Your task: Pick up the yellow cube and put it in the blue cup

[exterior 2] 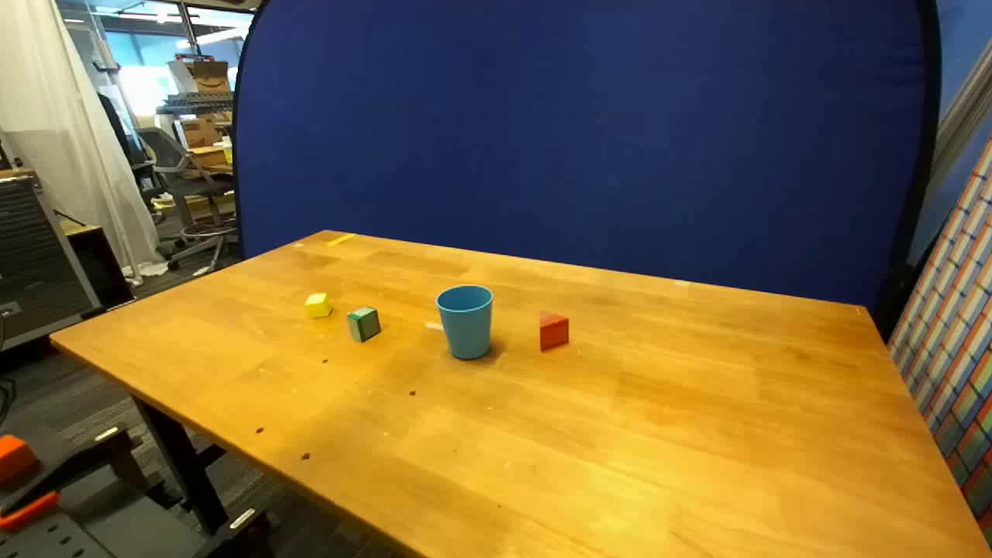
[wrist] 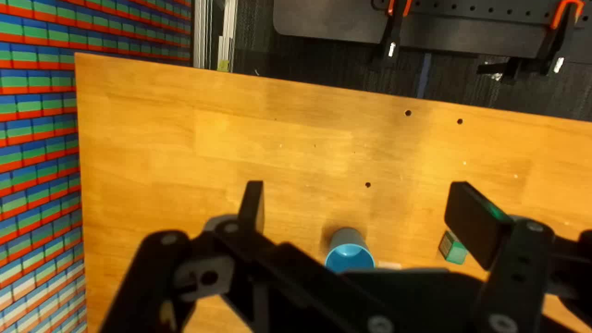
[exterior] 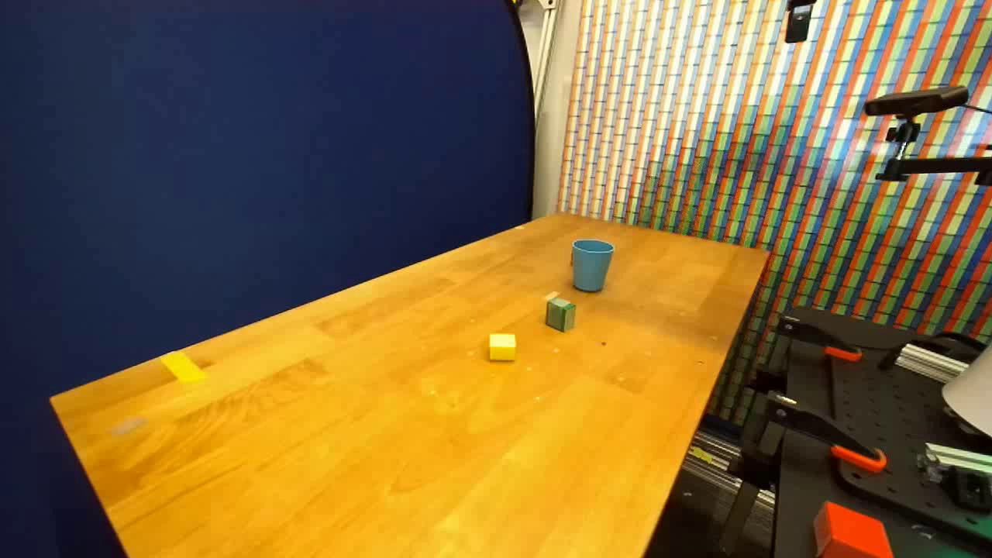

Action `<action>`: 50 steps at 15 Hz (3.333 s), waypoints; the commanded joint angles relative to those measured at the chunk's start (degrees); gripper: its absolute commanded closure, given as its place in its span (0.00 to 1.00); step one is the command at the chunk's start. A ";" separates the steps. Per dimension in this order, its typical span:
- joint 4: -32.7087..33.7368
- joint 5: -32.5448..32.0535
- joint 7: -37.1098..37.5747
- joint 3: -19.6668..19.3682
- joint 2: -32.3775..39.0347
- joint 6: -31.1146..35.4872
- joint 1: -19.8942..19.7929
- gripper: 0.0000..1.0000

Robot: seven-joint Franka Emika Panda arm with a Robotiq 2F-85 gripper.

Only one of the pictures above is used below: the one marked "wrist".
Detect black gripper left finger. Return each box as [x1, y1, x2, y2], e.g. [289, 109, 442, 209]
[100, 181, 396, 333]

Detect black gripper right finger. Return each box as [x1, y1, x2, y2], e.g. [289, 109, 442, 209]
[444, 181, 592, 333]

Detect blue plastic cup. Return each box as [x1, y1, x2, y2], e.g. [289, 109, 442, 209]
[326, 227, 376, 274]

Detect green block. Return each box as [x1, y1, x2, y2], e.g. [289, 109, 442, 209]
[439, 231, 468, 264]

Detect colourful striped backdrop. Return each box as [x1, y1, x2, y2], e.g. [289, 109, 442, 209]
[0, 0, 192, 333]

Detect orange black clamp right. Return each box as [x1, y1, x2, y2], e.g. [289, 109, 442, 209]
[540, 0, 585, 74]

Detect orange black clamp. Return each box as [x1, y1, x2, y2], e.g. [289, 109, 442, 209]
[540, 0, 585, 74]
[383, 0, 413, 61]

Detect orange black clamp left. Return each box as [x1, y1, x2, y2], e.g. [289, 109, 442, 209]
[383, 0, 413, 61]

